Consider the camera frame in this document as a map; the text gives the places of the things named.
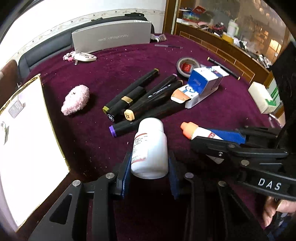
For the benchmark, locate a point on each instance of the black marker cream end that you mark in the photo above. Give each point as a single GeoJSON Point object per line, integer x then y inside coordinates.
{"type": "Point", "coordinates": [150, 99]}

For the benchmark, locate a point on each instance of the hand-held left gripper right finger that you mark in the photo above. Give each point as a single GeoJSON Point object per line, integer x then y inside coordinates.
{"type": "Point", "coordinates": [173, 177]}

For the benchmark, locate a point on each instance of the white plastic jar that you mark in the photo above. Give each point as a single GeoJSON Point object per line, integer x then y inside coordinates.
{"type": "Point", "coordinates": [232, 29]}

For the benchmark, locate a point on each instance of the pink bead charm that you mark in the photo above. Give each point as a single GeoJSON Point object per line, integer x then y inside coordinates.
{"type": "Point", "coordinates": [68, 56]}

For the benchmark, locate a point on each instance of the grey tape roll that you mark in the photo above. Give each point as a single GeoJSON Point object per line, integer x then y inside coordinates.
{"type": "Point", "coordinates": [182, 60]}

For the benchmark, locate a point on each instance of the yellow box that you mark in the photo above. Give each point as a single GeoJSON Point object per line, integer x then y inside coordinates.
{"type": "Point", "coordinates": [227, 38]}

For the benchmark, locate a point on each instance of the small pink tube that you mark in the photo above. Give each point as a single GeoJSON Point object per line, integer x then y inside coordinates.
{"type": "Point", "coordinates": [159, 37]}

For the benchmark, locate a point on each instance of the maroon velvet tablecloth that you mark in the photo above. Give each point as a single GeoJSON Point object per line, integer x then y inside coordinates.
{"type": "Point", "coordinates": [111, 69]}

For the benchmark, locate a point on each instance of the black marker olive end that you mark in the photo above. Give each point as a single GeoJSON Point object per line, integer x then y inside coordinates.
{"type": "Point", "coordinates": [136, 87]}

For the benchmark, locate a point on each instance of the wooden sideboard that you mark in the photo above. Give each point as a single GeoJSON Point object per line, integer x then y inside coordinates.
{"type": "Point", "coordinates": [208, 39]}

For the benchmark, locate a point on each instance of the white and green box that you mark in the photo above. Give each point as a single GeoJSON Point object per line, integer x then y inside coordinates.
{"type": "Point", "coordinates": [260, 92]}

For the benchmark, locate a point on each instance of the white patterned key fob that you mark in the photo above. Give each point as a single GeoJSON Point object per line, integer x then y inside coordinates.
{"type": "Point", "coordinates": [85, 57]}

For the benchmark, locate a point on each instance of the white pill bottle red label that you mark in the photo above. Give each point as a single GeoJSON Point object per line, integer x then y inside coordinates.
{"type": "Point", "coordinates": [151, 148]}

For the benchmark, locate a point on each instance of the person's right hand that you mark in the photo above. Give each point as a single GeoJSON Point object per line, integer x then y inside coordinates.
{"type": "Point", "coordinates": [270, 208]}

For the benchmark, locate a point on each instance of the black marker purple end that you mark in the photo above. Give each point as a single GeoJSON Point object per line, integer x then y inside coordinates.
{"type": "Point", "coordinates": [138, 121]}

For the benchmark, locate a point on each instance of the thin grey pencil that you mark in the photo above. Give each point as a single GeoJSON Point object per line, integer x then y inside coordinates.
{"type": "Point", "coordinates": [166, 46]}

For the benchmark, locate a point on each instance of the white bottle with orange cap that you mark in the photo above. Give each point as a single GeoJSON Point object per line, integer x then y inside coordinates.
{"type": "Point", "coordinates": [198, 132]}

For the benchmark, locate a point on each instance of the thin black pen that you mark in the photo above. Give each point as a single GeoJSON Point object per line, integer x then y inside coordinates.
{"type": "Point", "coordinates": [225, 69]}

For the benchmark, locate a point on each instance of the gold-rimmed white box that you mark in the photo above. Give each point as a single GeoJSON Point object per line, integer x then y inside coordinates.
{"type": "Point", "coordinates": [27, 150]}

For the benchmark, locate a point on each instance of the brown upholstered chair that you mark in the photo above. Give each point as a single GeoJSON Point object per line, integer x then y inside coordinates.
{"type": "Point", "coordinates": [9, 71]}

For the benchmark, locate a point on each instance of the silver grey gift box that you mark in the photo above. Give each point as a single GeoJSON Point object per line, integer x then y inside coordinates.
{"type": "Point", "coordinates": [111, 37]}

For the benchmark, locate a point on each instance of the pink fluffy puff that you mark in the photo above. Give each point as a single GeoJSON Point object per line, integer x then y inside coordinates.
{"type": "Point", "coordinates": [75, 100]}

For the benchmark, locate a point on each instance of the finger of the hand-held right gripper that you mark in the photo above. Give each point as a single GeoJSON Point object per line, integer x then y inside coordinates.
{"type": "Point", "coordinates": [231, 136]}
{"type": "Point", "coordinates": [208, 144]}

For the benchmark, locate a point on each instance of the small red packet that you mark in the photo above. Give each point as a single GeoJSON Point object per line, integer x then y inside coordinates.
{"type": "Point", "coordinates": [185, 67]}

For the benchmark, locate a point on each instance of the black lipstick tube gold band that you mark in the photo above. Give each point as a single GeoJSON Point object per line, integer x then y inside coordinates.
{"type": "Point", "coordinates": [129, 99]}

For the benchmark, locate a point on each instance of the printed carton with torn top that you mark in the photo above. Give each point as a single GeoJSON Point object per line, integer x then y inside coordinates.
{"type": "Point", "coordinates": [203, 80]}

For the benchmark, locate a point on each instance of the clear plastic piece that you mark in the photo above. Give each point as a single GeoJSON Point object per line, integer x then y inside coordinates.
{"type": "Point", "coordinates": [276, 120]}

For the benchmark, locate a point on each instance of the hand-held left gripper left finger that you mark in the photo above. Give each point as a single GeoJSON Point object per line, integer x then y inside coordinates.
{"type": "Point", "coordinates": [126, 172]}

